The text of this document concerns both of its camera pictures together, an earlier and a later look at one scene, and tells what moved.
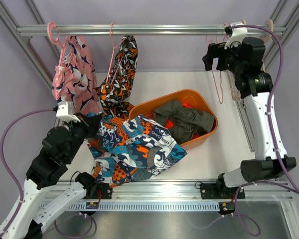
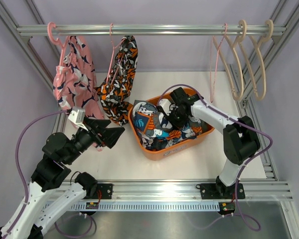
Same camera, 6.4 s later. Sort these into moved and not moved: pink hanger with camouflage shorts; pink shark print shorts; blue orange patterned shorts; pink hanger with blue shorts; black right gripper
Moved: blue orange patterned shorts; black right gripper; pink hanger with blue shorts
Not moved: pink shark print shorts; pink hanger with camouflage shorts
